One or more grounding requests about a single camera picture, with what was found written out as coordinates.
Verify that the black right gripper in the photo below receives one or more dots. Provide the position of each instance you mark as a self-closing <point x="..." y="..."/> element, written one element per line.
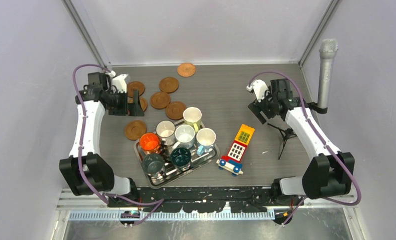
<point x="256" y="107"/>

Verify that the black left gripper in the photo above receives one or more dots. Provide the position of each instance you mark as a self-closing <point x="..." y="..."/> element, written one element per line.
<point x="135" y="108"/>

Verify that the brown wooden coaster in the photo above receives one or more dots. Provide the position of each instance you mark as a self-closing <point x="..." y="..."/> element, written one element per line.
<point x="135" y="129"/>
<point x="174" y="110"/>
<point x="135" y="85"/>
<point x="160" y="100"/>
<point x="169" y="84"/>
<point x="143" y="103"/>

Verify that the light patterned wooden coaster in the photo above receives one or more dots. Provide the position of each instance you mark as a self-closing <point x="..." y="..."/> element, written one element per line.
<point x="186" y="69"/>

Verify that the silver metal tray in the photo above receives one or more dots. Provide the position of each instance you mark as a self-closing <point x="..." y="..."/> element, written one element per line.
<point x="171" y="173"/>

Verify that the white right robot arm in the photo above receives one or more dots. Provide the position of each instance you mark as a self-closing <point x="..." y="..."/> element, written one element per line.
<point x="325" y="175"/>

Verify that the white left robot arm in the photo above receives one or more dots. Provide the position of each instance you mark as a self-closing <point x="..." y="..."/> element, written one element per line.
<point x="84" y="170"/>

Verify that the orange cup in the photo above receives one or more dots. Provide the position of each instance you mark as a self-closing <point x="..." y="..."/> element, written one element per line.
<point x="150" y="143"/>

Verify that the white metallic cup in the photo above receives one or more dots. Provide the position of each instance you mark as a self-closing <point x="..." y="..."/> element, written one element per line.
<point x="166" y="131"/>

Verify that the grey white cup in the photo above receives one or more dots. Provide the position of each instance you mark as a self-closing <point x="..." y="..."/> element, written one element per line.
<point x="185" y="136"/>

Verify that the dark grey cup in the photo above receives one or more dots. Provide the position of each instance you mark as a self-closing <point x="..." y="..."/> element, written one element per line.
<point x="153" y="164"/>

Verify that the dark teal cup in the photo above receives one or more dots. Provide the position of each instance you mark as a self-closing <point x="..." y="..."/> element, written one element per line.
<point x="181" y="158"/>

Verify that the black microphone tripod stand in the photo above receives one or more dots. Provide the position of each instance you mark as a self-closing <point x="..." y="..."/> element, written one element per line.
<point x="286" y="135"/>

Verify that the silver grey microphone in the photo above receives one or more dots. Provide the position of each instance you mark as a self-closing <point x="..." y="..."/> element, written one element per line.
<point x="327" y="53"/>

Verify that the colourful toy brick truck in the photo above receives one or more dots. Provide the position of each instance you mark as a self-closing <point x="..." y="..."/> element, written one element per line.
<point x="232" y="161"/>

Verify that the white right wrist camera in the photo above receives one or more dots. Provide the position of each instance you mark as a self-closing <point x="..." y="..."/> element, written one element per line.
<point x="258" y="87"/>

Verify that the yellow green handled cup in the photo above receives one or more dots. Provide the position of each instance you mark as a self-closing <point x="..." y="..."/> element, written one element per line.
<point x="193" y="117"/>

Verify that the light blue handled cup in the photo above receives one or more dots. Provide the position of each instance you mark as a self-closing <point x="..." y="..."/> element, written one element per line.
<point x="205" y="139"/>

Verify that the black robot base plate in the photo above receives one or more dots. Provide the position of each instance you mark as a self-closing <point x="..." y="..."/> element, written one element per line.
<point x="211" y="199"/>

